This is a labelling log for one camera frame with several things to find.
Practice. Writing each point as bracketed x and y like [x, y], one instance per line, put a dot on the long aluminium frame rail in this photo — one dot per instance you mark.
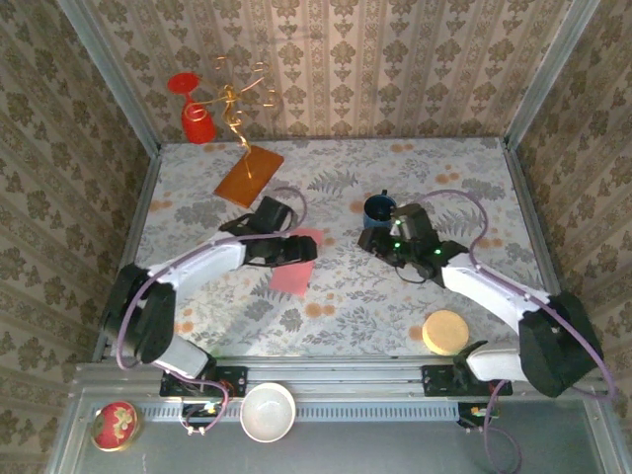
[336, 375]

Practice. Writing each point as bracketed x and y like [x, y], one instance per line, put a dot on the red plastic wine glass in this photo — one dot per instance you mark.
[197, 129]

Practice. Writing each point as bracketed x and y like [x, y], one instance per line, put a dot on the grey metal shelf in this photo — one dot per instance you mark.
[395, 444]

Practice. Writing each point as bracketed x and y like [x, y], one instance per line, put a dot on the aluminium frame post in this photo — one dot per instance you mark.
[548, 74]
[108, 74]

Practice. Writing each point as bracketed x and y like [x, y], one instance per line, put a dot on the red round embroidered tin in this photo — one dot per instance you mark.
[116, 425]

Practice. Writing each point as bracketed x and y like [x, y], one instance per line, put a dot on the aluminium side rail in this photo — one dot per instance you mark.
[143, 197]
[526, 197]

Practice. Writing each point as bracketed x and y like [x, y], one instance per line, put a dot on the dark blue mug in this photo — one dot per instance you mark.
[377, 207]

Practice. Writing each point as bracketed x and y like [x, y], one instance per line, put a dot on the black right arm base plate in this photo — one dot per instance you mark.
[437, 381]

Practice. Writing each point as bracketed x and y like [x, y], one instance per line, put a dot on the white bowl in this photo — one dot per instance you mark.
[267, 412]

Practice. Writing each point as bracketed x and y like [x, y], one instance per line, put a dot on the small black controller board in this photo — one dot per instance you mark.
[474, 412]
[200, 412]

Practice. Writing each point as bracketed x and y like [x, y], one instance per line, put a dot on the floral table mat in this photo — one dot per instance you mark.
[375, 336]

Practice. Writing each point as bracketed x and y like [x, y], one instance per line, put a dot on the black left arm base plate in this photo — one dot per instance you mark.
[232, 381]

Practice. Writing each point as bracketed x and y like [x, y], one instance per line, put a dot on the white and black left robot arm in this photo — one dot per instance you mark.
[207, 261]

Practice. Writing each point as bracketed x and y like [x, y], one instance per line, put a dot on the round yellow sponge disc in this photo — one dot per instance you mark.
[444, 331]

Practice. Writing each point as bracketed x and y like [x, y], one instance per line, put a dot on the pink cloth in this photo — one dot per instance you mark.
[291, 279]

